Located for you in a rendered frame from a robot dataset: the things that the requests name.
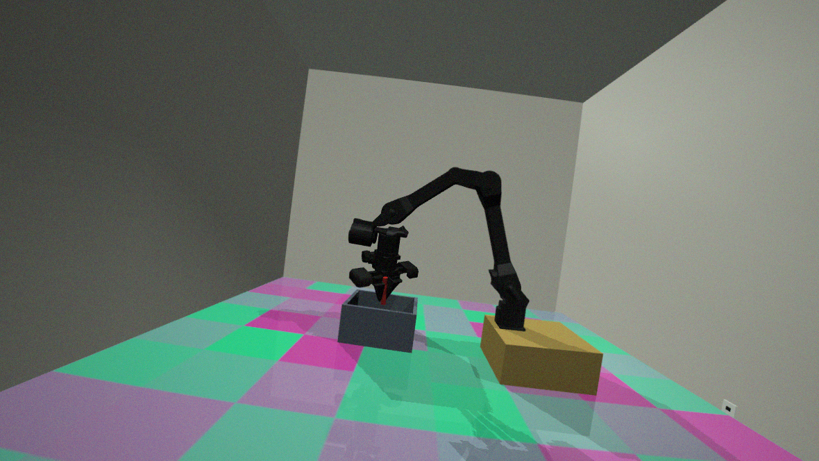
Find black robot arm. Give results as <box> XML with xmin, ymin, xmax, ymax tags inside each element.
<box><xmin>348</xmin><ymin>167</ymin><xmax>530</xmax><ymax>332</ymax></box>

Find red peg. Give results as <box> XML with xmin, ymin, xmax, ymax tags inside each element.
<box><xmin>381</xmin><ymin>277</ymin><xmax>388</xmax><ymax>305</ymax></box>

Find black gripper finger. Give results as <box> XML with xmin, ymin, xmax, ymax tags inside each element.
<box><xmin>386</xmin><ymin>276</ymin><xmax>402</xmax><ymax>300</ymax></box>
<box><xmin>372</xmin><ymin>282</ymin><xmax>385</xmax><ymax>302</ymax></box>

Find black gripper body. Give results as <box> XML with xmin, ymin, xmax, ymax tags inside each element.
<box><xmin>349</xmin><ymin>248</ymin><xmax>419</xmax><ymax>288</ymax></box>

